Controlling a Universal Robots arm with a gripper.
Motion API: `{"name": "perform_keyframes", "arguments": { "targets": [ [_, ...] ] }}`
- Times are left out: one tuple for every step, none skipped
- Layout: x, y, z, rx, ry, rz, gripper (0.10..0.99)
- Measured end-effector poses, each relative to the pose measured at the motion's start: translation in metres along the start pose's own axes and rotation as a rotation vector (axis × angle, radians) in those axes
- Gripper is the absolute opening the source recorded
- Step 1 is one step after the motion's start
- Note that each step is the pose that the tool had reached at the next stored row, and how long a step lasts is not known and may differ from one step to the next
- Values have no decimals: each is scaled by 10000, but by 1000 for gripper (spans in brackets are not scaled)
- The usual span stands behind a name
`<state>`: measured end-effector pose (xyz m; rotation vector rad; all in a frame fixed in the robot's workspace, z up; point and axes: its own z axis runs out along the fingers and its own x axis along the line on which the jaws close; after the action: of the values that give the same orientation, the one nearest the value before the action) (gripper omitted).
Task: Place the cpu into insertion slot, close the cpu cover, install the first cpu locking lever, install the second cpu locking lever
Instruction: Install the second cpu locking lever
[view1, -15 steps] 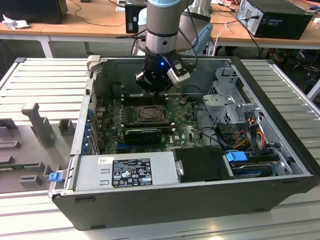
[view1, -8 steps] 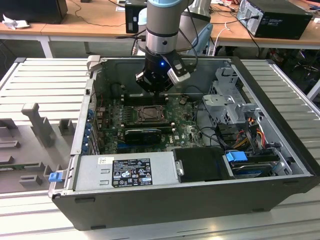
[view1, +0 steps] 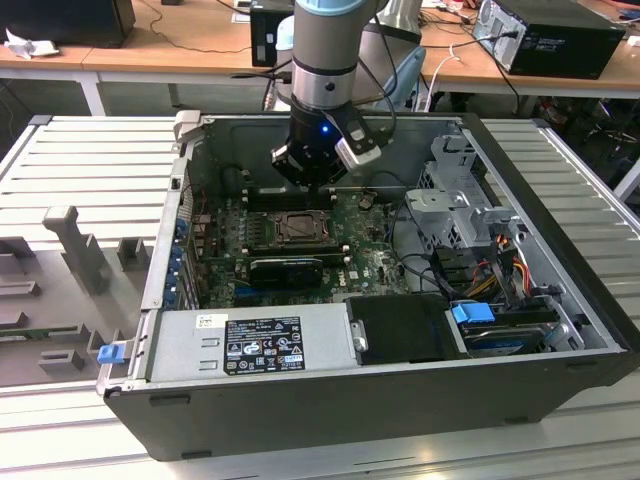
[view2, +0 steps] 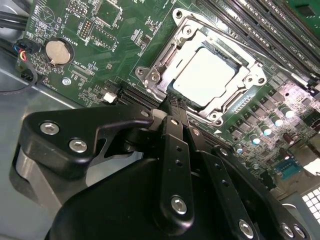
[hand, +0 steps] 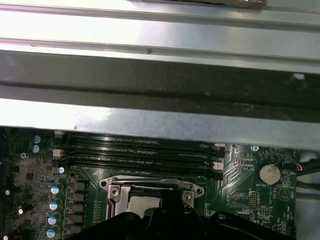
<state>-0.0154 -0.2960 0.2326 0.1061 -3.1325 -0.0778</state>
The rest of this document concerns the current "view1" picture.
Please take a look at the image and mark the black open PC case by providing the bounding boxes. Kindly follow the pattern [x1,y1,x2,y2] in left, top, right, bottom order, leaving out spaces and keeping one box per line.
[94,110,640,464]

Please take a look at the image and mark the green motherboard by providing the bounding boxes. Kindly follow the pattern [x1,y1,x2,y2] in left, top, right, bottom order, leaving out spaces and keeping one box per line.
[199,192,417,309]

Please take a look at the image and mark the black power cable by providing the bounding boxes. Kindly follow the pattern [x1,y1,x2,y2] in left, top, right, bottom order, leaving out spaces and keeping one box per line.
[449,29,522,117]

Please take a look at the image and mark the black cylindrical board component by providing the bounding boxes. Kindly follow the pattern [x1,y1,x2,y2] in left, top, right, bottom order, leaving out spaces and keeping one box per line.
[221,166,247,197]

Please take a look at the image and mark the large black box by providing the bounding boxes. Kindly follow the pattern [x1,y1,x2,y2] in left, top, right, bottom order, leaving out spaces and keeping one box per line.
[0,0,137,50]

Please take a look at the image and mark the crumpled white paper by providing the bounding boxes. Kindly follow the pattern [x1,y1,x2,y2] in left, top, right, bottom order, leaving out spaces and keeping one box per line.
[3,27,62,61]

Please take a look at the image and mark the black PC tower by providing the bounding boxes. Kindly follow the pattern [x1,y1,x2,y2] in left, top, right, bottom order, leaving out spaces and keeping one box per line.
[472,0,627,81]

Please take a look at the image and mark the grey metal drive cage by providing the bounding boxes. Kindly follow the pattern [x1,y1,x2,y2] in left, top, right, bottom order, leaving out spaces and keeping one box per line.
[403,133,527,252]

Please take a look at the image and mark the CPU socket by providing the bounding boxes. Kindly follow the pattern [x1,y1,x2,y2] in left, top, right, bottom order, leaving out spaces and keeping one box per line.
[272,211,335,247]

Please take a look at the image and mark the grey parts rack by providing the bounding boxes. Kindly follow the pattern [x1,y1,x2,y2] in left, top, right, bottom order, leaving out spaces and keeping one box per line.
[0,204,157,390]

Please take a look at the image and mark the black plastic air shroud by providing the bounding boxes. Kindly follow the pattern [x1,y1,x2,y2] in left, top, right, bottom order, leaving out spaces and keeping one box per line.
[344,294,470,367]

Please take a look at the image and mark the pale blue teach pendant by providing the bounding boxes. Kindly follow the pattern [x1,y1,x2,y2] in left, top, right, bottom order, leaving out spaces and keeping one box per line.
[379,45,427,113]

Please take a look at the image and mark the black graphics card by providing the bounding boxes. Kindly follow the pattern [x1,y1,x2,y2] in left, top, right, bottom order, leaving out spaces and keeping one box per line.
[248,257,324,290]

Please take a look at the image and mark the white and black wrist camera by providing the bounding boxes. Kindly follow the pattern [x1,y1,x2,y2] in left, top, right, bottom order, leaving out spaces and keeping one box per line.
[333,116,386,176]

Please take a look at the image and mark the blue case latch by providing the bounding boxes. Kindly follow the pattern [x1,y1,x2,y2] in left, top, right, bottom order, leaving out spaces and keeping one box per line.
[98,343,126,367]

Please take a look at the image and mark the black chair base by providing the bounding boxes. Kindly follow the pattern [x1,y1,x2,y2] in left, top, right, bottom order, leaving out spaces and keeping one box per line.
[581,113,640,162]

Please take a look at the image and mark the blue expansion slot clips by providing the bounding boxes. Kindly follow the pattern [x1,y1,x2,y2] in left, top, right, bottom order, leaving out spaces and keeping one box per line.
[168,218,189,307]

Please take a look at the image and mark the green RAM stick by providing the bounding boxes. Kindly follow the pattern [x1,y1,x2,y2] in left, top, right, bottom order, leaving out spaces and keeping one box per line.
[0,327,81,344]

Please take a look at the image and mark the small black computer box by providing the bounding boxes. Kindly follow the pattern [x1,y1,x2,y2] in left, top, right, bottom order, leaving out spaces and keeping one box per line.
[249,4,295,69]

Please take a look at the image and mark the blue disk carrier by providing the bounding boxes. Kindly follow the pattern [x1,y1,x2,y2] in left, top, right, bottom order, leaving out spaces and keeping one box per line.
[449,301,496,342]

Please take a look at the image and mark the yellow red wire bundle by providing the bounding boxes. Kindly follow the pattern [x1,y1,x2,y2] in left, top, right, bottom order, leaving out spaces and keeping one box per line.
[469,248,532,301]

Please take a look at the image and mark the white cable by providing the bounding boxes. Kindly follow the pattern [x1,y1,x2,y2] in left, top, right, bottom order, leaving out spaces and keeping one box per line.
[426,43,462,112]

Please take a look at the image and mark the black RAM slot bank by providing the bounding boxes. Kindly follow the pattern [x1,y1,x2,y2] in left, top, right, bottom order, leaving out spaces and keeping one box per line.
[243,238,347,257]
[245,185,337,212]

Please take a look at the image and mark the grey case latch handle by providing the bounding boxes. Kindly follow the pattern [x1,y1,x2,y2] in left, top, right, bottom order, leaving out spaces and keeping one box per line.
[172,110,203,147]

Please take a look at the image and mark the metal socket cover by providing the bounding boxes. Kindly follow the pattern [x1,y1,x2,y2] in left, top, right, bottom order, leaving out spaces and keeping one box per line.
[273,212,334,246]

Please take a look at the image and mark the hard disk drive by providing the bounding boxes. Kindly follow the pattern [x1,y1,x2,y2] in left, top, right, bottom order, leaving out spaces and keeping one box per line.
[462,324,547,358]

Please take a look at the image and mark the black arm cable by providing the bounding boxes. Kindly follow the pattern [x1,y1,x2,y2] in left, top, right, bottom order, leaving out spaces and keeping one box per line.
[357,18,400,149]

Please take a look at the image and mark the grey power supply unit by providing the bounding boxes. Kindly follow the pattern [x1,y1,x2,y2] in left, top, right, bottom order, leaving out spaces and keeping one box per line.
[148,302,360,385]

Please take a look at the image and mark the wooden desk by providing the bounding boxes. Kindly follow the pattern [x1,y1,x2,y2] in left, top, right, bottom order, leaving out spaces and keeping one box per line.
[419,0,640,119]
[0,0,294,117]

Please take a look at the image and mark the silver CPU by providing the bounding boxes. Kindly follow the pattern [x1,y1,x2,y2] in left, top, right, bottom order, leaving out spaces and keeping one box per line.
[285,215,322,239]

